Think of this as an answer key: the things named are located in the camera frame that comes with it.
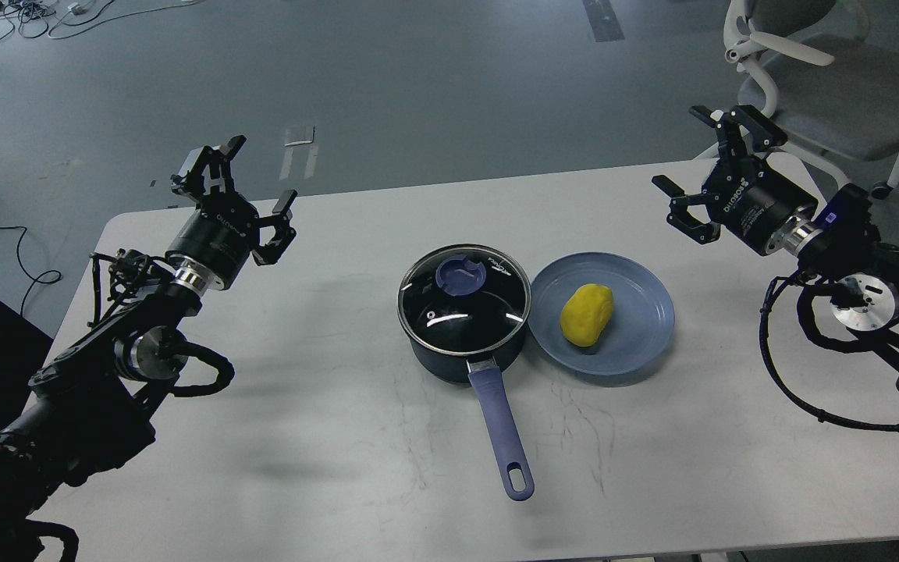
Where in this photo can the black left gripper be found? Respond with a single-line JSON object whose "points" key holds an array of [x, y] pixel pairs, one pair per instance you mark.
{"points": [[221, 233]]}

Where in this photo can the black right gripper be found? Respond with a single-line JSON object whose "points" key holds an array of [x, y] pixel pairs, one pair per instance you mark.
{"points": [[754, 204]]}

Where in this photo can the yellow potato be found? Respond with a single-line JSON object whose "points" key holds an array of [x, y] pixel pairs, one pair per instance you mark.
{"points": [[586, 314]]}

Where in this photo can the glass lid with blue knob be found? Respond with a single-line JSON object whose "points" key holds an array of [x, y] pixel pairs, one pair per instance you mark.
{"points": [[463, 299]]}

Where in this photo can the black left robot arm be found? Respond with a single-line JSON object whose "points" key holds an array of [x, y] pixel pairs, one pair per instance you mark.
{"points": [[94, 402]]}

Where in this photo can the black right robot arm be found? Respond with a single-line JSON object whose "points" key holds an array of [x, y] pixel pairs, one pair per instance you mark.
{"points": [[848, 276]]}

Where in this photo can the white grey office chair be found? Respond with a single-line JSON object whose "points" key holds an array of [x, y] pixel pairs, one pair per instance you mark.
{"points": [[831, 95]]}

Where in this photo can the blue plate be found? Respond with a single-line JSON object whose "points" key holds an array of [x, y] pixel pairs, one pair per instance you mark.
{"points": [[633, 341]]}

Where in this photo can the dark blue saucepan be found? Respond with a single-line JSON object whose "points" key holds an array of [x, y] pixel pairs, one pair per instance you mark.
{"points": [[483, 372]]}

